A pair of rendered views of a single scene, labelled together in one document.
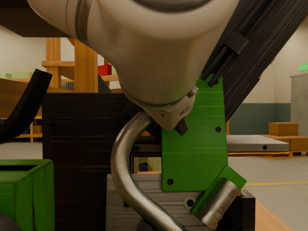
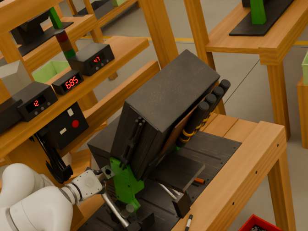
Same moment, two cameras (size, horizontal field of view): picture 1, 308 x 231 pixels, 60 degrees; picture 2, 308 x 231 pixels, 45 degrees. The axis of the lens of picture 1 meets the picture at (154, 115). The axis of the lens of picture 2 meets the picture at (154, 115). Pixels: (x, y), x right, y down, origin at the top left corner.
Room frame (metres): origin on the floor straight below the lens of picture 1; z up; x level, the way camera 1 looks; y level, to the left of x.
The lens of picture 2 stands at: (-0.06, -1.18, 2.22)
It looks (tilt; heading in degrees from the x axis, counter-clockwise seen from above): 33 degrees down; 54
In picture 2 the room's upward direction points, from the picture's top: 20 degrees counter-clockwise
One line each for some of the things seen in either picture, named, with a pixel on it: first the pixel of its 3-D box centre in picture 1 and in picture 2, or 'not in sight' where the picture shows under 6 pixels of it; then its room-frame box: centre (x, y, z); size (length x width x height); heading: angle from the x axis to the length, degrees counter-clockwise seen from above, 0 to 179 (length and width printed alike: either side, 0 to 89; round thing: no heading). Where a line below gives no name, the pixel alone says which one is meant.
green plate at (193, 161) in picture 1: (190, 128); (127, 177); (0.50, -0.07, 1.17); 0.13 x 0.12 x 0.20; 2
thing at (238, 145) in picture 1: (195, 145); (160, 165); (0.66, -0.10, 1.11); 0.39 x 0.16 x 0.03; 92
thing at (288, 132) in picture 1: (278, 139); not in sight; (6.38, -3.00, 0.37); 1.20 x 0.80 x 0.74; 105
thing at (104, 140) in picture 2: (100, 161); (131, 154); (0.68, 0.14, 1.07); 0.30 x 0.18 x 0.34; 2
